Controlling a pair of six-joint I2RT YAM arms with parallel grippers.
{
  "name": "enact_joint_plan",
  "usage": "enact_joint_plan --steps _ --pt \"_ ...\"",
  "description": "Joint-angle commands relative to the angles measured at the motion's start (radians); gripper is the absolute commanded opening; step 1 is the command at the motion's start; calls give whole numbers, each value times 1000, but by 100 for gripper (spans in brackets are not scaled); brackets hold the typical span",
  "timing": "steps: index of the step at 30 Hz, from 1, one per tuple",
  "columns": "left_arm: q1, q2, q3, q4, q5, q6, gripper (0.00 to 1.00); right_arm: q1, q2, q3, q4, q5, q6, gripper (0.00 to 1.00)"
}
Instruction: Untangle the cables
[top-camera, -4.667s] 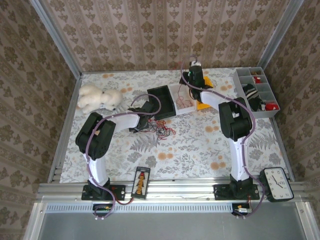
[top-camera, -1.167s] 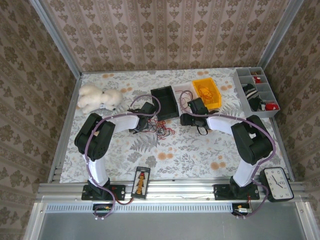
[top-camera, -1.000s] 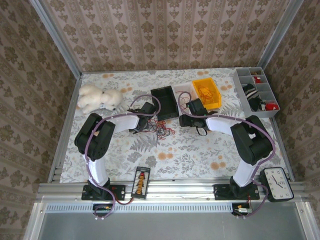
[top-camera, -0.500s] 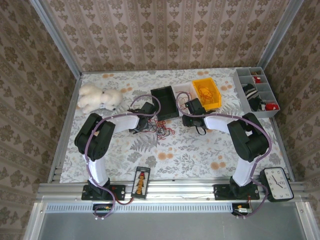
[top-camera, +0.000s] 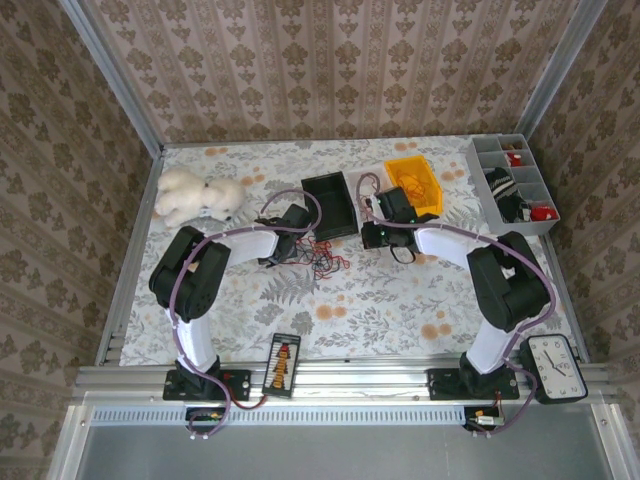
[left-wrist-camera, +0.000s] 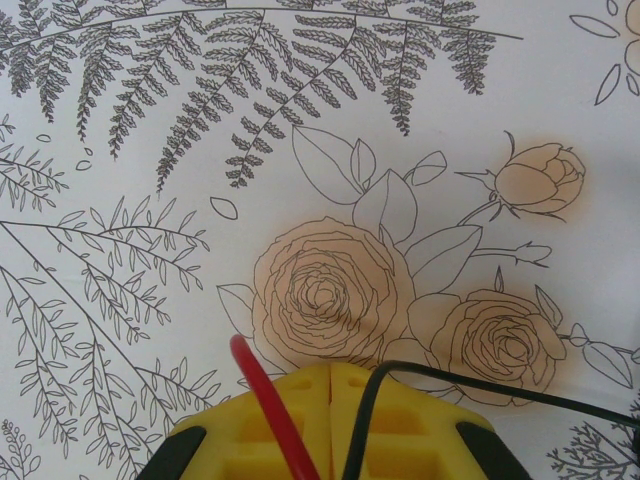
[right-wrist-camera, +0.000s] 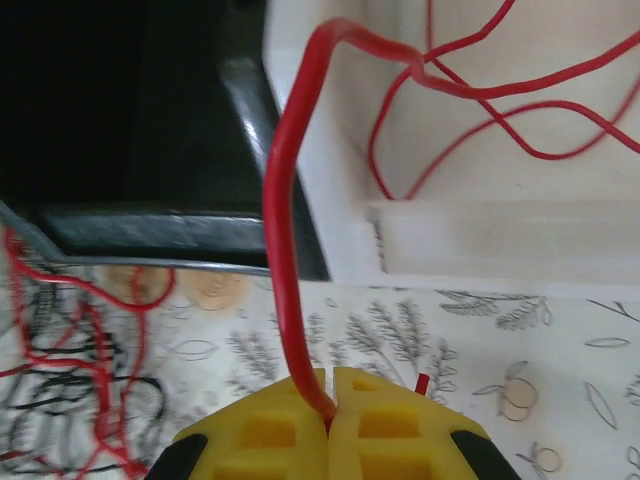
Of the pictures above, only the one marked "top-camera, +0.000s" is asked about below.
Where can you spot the yellow plastic bin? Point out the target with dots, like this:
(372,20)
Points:
(430,200)

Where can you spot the black plastic bin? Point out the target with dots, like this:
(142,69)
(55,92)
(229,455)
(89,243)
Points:
(330,205)

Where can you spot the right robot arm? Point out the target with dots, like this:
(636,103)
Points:
(505,290)

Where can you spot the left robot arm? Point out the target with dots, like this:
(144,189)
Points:
(190,280)

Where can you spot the white plush toy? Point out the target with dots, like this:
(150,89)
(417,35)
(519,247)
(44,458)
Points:
(200,195)

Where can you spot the black white striped sock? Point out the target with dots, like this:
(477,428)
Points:
(502,190)

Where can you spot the small brown item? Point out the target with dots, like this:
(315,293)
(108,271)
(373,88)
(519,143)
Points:
(510,146)

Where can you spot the black board with orange connectors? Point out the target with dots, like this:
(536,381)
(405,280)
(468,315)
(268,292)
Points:
(281,367)

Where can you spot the grey organizer tray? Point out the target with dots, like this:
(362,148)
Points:
(537,227)

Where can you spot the red fabric item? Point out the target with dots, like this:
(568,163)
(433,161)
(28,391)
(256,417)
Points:
(544,213)

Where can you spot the black power connector box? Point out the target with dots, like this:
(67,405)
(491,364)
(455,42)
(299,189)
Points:
(205,416)
(482,417)

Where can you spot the black white analog clock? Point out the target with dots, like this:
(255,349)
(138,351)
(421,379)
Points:
(555,370)

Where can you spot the grey metal shelf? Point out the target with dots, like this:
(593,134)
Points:
(325,455)

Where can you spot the aluminium side rail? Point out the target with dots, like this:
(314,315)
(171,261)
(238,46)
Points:
(132,250)
(552,250)

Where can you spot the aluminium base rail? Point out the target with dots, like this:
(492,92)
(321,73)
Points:
(350,380)

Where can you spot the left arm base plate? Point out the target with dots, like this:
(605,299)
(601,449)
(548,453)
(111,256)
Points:
(237,385)

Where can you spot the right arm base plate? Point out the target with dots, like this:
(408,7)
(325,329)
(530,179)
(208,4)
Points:
(445,385)

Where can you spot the aluminium frame post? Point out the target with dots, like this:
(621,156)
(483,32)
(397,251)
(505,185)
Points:
(122,85)
(560,65)

